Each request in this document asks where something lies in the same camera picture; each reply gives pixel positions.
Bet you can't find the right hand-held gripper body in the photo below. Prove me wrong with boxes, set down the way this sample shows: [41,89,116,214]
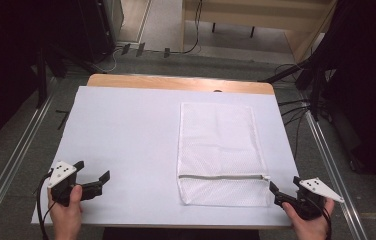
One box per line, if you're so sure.
[294,177,345,221]

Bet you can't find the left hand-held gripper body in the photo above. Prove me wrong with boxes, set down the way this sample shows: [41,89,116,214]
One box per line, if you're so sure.
[47,161,83,207]

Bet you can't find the white mesh laundry bag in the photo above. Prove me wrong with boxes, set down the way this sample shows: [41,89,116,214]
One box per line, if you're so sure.
[176,101,272,207]

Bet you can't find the person's right hand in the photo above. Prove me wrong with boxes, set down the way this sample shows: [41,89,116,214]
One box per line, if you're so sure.
[282,198,336,240]

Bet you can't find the person's left hand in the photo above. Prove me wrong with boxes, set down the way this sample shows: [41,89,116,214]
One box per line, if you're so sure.
[47,185,84,240]

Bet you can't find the white table cover sheet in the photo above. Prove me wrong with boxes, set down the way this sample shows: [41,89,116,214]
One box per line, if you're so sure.
[30,85,300,229]

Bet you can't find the black metal stand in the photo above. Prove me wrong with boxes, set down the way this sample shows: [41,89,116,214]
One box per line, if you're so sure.
[259,58,330,123]
[35,46,94,110]

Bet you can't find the person's dark clothing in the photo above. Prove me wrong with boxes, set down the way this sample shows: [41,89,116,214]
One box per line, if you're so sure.
[101,227,261,240]

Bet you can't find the wooden table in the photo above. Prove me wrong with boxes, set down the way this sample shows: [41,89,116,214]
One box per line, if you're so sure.
[86,73,276,96]

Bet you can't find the dark cabinet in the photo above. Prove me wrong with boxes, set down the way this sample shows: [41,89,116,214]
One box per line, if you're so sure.
[75,0,125,65]

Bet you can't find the light wooden furniture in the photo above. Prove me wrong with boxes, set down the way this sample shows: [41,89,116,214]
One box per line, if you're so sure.
[180,0,340,64]

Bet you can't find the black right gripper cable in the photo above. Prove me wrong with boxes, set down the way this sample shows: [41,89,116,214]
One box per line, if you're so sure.
[312,199,332,240]

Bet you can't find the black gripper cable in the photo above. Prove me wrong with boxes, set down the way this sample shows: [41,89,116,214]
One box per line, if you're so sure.
[35,170,56,240]
[312,199,332,240]

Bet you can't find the metal floor rail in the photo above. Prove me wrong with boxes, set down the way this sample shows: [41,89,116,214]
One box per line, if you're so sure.
[304,108,370,240]
[0,94,57,234]

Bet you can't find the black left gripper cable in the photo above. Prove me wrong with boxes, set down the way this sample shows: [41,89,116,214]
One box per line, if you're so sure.
[35,170,56,240]

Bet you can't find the black floor cables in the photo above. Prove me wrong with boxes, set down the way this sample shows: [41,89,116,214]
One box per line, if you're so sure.
[275,63,312,162]

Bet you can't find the white floor cable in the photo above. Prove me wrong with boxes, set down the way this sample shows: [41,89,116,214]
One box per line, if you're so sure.
[90,47,124,74]

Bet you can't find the black hanging cable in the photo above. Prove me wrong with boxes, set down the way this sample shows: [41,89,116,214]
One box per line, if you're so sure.
[170,0,204,55]

